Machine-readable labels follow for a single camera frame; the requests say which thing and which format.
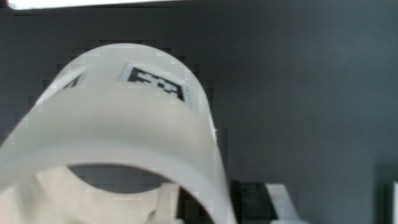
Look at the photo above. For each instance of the white marker sheet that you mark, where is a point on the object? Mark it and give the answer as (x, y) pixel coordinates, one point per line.
(50, 4)

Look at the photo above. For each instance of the white lamp shade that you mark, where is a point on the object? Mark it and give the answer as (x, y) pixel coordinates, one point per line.
(110, 159)

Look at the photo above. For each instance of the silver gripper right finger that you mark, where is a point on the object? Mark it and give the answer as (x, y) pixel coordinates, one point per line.
(395, 203)

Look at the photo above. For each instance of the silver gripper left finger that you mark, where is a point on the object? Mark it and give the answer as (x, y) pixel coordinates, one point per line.
(263, 204)

